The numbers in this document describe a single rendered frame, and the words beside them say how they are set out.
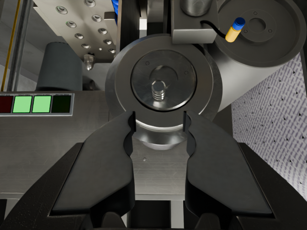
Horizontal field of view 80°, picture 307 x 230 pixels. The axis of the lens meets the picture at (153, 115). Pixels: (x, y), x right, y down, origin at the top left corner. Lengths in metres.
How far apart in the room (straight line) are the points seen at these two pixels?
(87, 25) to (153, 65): 0.32
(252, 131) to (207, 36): 0.23
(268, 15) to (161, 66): 0.15
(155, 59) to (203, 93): 0.07
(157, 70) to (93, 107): 0.39
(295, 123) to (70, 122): 0.53
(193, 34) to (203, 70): 0.04
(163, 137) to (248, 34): 0.17
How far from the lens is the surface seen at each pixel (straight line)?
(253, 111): 0.40
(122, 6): 0.31
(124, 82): 0.22
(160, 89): 0.18
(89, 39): 0.57
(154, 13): 0.66
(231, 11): 0.30
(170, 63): 0.22
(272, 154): 0.36
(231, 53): 0.26
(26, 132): 0.67
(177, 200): 0.56
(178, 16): 0.23
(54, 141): 0.62
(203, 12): 0.23
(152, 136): 0.22
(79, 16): 0.50
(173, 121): 0.20
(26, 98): 0.69
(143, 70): 0.22
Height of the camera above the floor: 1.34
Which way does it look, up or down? 12 degrees down
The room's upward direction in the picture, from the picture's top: 180 degrees counter-clockwise
